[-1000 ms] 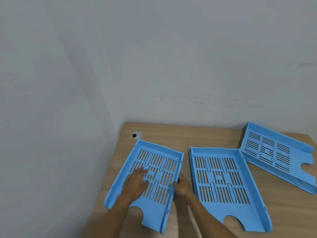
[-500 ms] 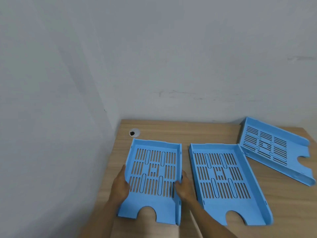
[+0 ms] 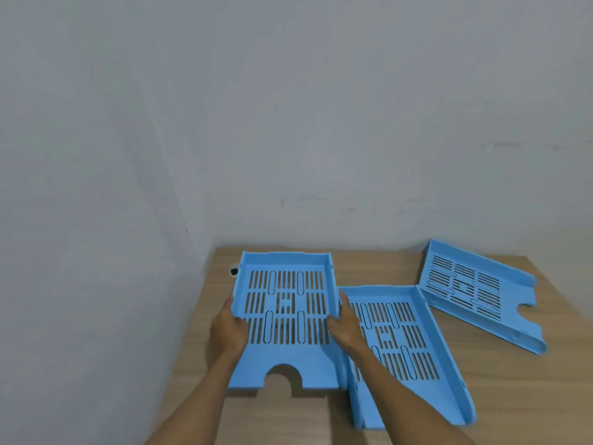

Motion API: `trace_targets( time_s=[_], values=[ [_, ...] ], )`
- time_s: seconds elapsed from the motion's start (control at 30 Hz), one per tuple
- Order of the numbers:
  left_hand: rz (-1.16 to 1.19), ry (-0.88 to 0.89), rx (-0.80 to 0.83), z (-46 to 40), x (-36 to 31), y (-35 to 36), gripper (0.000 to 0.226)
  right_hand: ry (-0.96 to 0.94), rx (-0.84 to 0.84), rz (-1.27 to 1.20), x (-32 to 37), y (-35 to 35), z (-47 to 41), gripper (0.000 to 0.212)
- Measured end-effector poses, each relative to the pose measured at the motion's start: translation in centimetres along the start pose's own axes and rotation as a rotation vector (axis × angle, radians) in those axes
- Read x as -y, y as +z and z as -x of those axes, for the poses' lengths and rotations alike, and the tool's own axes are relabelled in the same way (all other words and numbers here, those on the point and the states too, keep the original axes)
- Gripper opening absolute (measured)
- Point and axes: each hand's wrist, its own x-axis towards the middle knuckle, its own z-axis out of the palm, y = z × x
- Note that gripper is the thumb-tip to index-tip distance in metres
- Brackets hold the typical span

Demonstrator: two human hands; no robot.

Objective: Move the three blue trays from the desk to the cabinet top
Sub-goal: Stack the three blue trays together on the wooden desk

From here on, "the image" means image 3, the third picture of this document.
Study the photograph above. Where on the person's right hand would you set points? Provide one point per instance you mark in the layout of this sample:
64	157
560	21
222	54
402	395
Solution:
347	331

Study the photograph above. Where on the person's left hand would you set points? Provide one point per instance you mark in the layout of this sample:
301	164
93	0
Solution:
228	336

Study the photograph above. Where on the person's right thumb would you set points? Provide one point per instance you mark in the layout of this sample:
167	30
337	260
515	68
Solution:
334	325

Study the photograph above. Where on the person's left thumb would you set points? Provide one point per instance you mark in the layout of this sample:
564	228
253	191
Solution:
241	322

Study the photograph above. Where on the blue plastic letter tray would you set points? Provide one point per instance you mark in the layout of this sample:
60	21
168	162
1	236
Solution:
482	294
403	356
285	315

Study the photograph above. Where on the person's left forearm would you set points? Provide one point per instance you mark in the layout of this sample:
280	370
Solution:
194	403

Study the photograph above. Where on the person's right forearm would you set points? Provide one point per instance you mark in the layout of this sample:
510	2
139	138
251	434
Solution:
403	398

